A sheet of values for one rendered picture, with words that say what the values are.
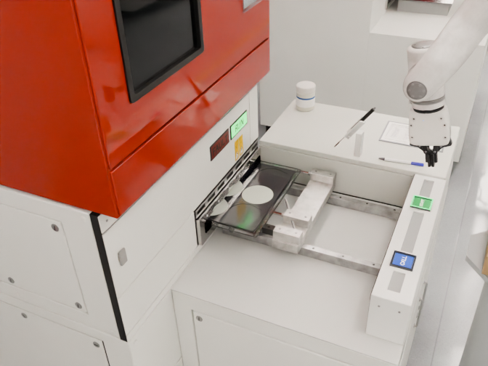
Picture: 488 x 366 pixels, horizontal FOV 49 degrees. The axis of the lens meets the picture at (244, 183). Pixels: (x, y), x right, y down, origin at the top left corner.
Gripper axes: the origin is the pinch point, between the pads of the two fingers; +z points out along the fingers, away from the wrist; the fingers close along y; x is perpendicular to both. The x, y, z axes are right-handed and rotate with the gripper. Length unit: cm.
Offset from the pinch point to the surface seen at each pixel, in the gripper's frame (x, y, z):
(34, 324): -66, -98, 18
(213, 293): -43, -51, 19
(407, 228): -12.5, -5.1, 14.8
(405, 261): -26.0, -2.9, 14.9
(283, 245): -22.5, -38.1, 17.0
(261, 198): -8, -51, 11
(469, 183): 166, -10, 112
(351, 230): -2.4, -24.6, 25.0
